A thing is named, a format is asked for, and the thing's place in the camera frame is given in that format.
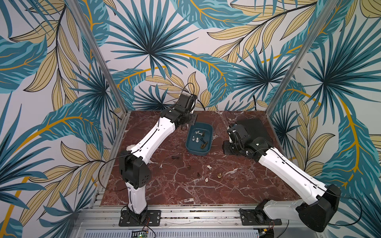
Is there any teal plastic storage box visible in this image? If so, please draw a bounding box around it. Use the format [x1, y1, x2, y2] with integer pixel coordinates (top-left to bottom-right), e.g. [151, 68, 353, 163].
[186, 122, 213, 156]

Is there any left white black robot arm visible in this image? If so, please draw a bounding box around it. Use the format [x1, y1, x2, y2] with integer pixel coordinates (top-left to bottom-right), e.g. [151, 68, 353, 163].
[119, 94, 197, 219]

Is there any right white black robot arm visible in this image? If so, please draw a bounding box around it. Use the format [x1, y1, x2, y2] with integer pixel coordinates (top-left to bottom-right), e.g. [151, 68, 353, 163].
[223, 123, 341, 233]

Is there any black plastic case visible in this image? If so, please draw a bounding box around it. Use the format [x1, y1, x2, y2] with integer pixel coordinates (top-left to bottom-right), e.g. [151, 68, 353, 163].
[237, 118, 273, 146]

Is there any green circuit board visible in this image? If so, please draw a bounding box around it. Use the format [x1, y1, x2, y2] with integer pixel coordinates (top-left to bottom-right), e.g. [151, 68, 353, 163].
[131, 231, 149, 238]

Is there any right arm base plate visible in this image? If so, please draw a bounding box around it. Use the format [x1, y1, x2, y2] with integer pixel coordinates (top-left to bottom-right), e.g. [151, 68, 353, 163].
[239, 208, 282, 227]

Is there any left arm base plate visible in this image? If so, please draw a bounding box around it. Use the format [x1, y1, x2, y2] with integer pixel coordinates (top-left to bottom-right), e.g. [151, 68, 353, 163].
[119, 209, 161, 227]

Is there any aluminium front rail frame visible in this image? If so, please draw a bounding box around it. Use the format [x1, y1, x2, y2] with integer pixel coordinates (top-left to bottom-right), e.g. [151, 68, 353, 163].
[69, 203, 328, 238]

